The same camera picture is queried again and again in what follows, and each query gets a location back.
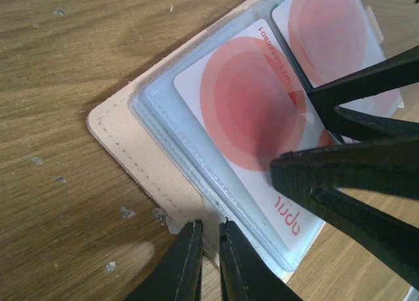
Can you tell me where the beige card holder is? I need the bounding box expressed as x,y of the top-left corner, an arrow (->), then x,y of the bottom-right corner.
87,0 -> 405,281

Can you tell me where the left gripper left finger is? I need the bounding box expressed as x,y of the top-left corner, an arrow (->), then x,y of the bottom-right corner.
126,220 -> 203,301

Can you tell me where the red white april card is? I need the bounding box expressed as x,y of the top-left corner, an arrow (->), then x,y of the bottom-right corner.
271,0 -> 402,112

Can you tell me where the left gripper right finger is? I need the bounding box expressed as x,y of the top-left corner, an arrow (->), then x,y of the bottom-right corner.
219,220 -> 301,301

